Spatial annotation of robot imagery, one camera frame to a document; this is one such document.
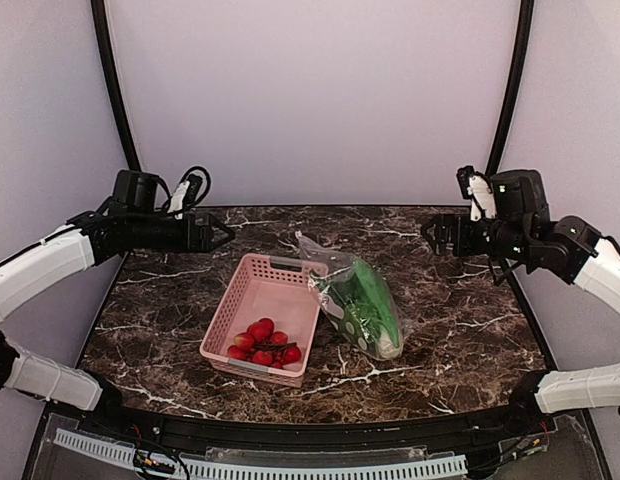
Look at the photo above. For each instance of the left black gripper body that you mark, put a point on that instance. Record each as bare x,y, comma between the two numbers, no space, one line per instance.
200,232

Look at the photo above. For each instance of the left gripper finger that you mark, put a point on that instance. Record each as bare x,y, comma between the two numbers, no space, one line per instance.
219,228
219,241

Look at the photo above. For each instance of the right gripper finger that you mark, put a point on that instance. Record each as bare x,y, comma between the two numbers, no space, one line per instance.
432,227
435,245

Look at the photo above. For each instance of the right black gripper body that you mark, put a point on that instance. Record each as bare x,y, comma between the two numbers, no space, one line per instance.
453,234

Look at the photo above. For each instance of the clear zip top bag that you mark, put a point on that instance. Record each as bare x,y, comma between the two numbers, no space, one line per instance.
355,300

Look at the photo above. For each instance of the toy bok choy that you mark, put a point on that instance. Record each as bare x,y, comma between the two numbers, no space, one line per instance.
375,300

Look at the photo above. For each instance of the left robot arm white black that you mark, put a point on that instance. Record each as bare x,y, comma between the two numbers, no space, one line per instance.
129,219

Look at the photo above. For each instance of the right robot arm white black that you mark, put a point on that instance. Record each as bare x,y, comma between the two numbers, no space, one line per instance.
509,219

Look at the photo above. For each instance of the pink plastic basket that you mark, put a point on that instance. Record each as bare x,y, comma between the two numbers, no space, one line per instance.
266,286

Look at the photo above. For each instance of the red toy strawberry bunch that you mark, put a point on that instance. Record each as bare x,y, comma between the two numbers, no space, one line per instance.
262,344

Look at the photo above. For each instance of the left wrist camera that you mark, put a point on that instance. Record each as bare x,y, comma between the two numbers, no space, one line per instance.
192,189

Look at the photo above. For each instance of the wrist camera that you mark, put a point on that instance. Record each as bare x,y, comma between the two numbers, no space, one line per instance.
476,188
192,189

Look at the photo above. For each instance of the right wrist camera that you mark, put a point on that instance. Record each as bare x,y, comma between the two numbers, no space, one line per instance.
476,188

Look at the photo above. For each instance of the black frame post left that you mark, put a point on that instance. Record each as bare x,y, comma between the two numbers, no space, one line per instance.
113,87

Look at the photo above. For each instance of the black frame post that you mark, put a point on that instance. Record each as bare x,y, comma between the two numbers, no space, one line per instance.
511,92
113,87

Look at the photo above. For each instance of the black front frame rail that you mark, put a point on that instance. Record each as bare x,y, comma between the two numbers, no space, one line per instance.
200,408

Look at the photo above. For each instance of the black frame post right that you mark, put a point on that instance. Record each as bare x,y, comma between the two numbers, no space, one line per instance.
511,92

